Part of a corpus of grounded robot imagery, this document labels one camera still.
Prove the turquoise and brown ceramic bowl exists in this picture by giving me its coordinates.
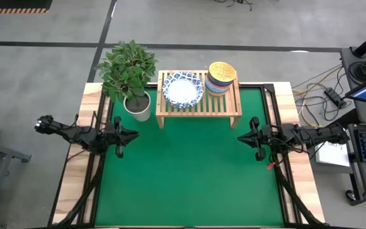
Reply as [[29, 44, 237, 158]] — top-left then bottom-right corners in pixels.
[[205, 85, 231, 97]]

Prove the black floor cable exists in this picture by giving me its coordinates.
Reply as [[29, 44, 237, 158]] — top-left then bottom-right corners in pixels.
[[213, 0, 254, 12]]

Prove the blue striped ceramic bowl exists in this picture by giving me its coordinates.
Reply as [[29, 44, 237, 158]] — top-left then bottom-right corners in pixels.
[[205, 76, 234, 90]]

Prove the green plant in white pot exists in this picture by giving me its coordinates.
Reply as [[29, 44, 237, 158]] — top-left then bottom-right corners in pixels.
[[95, 39, 158, 123]]

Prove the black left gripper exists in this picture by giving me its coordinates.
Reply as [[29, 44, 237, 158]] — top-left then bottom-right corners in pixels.
[[102, 116, 140, 159]]

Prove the slatted wooden shelf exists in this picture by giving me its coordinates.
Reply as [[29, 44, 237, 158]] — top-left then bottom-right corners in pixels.
[[155, 69, 243, 130]]

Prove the yellow and blue ceramic bowl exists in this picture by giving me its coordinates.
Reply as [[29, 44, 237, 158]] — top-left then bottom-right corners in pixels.
[[207, 61, 237, 87]]

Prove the white paper sign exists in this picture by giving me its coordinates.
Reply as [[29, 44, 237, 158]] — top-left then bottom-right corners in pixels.
[[315, 141, 351, 168]]

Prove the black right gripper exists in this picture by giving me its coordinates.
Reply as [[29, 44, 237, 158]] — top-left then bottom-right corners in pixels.
[[237, 116, 279, 162]]

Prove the black mat with hazard stripes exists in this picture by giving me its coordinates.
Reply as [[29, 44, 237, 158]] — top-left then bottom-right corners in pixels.
[[0, 0, 53, 14]]

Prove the tan floor cable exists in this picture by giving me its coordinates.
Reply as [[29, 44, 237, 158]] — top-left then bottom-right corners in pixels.
[[292, 63, 344, 128]]

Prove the coiled black cable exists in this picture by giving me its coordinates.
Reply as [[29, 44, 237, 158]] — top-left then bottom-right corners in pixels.
[[348, 60, 366, 82]]

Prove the green table mat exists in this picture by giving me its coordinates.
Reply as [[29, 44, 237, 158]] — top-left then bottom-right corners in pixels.
[[93, 87, 285, 227]]

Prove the black power strip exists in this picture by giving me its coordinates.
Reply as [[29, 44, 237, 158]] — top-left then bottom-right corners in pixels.
[[324, 87, 348, 109]]

